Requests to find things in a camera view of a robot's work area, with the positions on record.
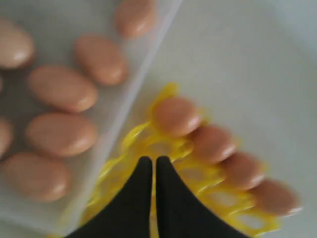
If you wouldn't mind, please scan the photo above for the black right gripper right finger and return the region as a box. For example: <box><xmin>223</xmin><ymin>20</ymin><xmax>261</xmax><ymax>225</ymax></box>
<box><xmin>156</xmin><ymin>156</ymin><xmax>246</xmax><ymax>238</ymax></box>

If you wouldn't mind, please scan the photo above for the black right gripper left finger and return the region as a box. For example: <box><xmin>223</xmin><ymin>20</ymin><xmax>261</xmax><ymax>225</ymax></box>
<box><xmin>68</xmin><ymin>156</ymin><xmax>152</xmax><ymax>238</ymax></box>

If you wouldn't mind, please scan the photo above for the brown egg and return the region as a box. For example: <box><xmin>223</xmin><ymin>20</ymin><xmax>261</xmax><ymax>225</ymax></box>
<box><xmin>153</xmin><ymin>96</ymin><xmax>203</xmax><ymax>137</ymax></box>
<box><xmin>1</xmin><ymin>152</ymin><xmax>71</xmax><ymax>202</ymax></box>
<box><xmin>220</xmin><ymin>152</ymin><xmax>265</xmax><ymax>190</ymax></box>
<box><xmin>190</xmin><ymin>124</ymin><xmax>237</xmax><ymax>164</ymax></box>
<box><xmin>249</xmin><ymin>178</ymin><xmax>303</xmax><ymax>217</ymax></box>
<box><xmin>0</xmin><ymin>18</ymin><xmax>35</xmax><ymax>69</ymax></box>
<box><xmin>114</xmin><ymin>0</ymin><xmax>156</xmax><ymax>38</ymax></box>
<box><xmin>0</xmin><ymin>116</ymin><xmax>13</xmax><ymax>158</ymax></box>
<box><xmin>74</xmin><ymin>34</ymin><xmax>129</xmax><ymax>86</ymax></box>
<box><xmin>25</xmin><ymin>113</ymin><xmax>98</xmax><ymax>157</ymax></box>
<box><xmin>27</xmin><ymin>65</ymin><xmax>98</xmax><ymax>113</ymax></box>

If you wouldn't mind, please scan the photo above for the clear plastic container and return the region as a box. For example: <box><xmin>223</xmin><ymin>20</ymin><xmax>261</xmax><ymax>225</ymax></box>
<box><xmin>0</xmin><ymin>0</ymin><xmax>181</xmax><ymax>236</ymax></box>

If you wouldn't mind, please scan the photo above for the yellow plastic egg tray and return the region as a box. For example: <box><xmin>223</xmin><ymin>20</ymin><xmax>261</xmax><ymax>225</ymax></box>
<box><xmin>47</xmin><ymin>83</ymin><xmax>283</xmax><ymax>238</ymax></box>

